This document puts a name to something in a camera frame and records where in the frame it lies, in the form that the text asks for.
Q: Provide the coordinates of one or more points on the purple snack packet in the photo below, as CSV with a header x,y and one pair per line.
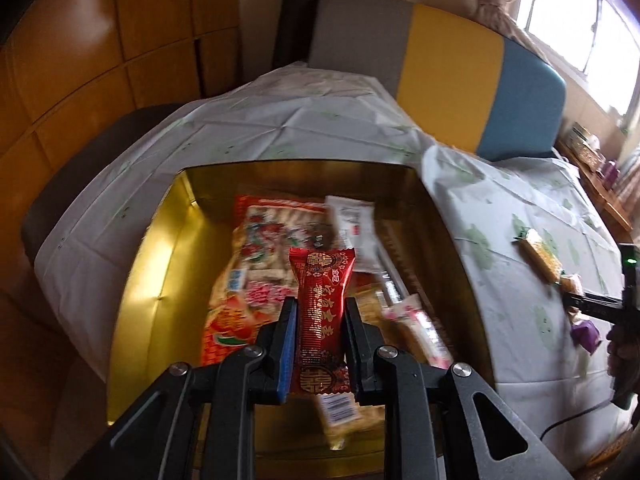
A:
x,y
585,335

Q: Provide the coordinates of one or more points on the cloud-printed tablecloth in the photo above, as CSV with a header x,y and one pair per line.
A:
x,y
300,125

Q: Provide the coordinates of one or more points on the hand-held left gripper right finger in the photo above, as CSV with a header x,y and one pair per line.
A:
x,y
351,350

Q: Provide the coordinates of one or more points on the white packet with red mark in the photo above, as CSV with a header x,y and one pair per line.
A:
x,y
355,220

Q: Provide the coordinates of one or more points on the window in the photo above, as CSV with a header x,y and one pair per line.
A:
x,y
565,15

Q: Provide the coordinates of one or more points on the yellow cracker packet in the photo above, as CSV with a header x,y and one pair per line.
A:
x,y
345,425

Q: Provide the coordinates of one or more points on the purple bottle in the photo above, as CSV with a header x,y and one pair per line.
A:
x,y
611,172

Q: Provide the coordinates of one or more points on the black upright cushion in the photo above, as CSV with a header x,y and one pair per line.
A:
x,y
297,15

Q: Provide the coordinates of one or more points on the wooden shelf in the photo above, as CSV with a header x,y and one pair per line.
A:
x,y
600,195

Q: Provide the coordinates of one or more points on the person's right hand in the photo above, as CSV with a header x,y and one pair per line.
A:
x,y
619,355

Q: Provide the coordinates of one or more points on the beige curtain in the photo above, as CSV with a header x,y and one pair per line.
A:
x,y
500,0

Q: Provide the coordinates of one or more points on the large red printed snack bag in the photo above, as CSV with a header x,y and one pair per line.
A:
x,y
255,260

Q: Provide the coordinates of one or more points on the grey yellow blue sofa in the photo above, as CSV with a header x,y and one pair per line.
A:
x,y
450,60

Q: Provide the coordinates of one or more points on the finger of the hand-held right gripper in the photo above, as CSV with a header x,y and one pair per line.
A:
x,y
590,305

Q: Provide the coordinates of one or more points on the rose-printed white candy packet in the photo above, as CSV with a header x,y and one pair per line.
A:
x,y
417,327

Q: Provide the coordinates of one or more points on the red packet with gold emblem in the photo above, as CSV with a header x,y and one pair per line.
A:
x,y
320,310

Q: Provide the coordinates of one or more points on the gold box with maroon rim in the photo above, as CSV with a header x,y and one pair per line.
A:
x,y
150,280

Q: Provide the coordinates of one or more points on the small clear crisp packet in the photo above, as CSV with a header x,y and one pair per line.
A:
x,y
572,284

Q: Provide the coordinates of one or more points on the clear bag of rice crisps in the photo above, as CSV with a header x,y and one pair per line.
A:
x,y
372,305

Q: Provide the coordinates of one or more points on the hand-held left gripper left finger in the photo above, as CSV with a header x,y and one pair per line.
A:
x,y
287,350

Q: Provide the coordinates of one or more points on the yellow snack bar on table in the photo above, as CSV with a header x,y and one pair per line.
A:
x,y
542,257

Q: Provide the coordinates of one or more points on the woven rattan seat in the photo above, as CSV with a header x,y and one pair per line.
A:
x,y
610,460

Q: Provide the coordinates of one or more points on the dark brown chair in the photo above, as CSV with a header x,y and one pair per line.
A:
x,y
90,160

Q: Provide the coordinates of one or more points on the wooden cabinet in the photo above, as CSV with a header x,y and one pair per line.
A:
x,y
75,35

